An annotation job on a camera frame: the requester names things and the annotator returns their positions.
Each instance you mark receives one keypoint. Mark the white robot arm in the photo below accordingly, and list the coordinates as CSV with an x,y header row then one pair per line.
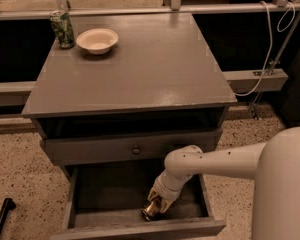
x,y
273,166

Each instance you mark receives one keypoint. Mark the orange soda can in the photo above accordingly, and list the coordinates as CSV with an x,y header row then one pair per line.
x,y
151,209

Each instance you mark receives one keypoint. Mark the grey upper drawer with knob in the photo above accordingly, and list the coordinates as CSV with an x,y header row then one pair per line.
x,y
97,149

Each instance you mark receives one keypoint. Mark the black bar on floor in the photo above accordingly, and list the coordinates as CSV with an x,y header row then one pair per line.
x,y
7,206

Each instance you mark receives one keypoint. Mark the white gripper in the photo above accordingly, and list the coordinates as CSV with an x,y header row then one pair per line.
x,y
163,188

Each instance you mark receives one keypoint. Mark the green soda can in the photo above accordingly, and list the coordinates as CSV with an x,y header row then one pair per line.
x,y
62,28

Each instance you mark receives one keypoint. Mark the grey wooden cabinet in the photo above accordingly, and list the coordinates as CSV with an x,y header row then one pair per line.
x,y
160,77

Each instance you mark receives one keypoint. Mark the grey open middle drawer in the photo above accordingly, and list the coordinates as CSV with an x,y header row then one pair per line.
x,y
105,202

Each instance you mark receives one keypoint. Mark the white paper bowl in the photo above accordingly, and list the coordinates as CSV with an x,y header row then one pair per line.
x,y
97,41

